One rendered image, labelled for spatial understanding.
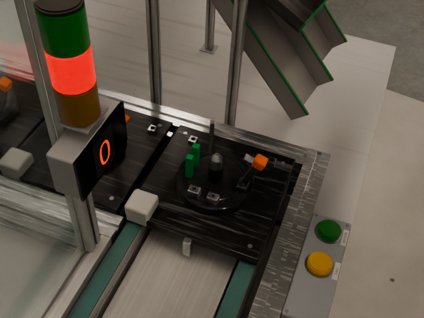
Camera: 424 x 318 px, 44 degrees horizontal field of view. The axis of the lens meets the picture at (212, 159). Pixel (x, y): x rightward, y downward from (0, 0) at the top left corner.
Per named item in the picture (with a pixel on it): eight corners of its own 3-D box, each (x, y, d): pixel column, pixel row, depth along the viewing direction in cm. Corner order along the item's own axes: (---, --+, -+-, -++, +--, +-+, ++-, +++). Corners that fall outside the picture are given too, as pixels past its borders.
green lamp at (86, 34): (99, 38, 58) (93, -3, 54) (75, 64, 55) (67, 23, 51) (59, 27, 59) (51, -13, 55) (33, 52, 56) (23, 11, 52)
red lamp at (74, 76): (104, 74, 62) (99, 38, 58) (82, 100, 58) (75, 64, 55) (66, 63, 63) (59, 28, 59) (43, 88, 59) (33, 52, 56)
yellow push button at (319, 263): (332, 262, 87) (335, 255, 86) (327, 282, 85) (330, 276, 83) (309, 253, 88) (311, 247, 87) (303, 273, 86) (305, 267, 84)
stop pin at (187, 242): (192, 252, 91) (192, 238, 88) (189, 257, 90) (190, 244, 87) (185, 248, 91) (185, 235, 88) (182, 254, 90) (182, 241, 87)
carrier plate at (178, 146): (294, 166, 102) (296, 158, 100) (256, 266, 86) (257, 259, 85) (180, 131, 107) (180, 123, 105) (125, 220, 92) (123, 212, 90)
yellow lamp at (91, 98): (108, 106, 65) (104, 74, 62) (88, 132, 62) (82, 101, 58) (72, 95, 66) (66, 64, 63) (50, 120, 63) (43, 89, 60)
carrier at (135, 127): (173, 129, 107) (172, 81, 98) (117, 217, 92) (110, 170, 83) (69, 97, 112) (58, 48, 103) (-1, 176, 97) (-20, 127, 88)
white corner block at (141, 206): (159, 209, 94) (159, 194, 91) (148, 228, 91) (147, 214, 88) (135, 200, 95) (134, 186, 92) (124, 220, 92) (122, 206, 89)
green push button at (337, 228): (341, 229, 92) (343, 223, 90) (336, 248, 89) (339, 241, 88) (318, 222, 93) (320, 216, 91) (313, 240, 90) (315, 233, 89)
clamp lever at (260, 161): (250, 181, 93) (269, 158, 87) (246, 189, 91) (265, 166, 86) (232, 171, 92) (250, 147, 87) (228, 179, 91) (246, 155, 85)
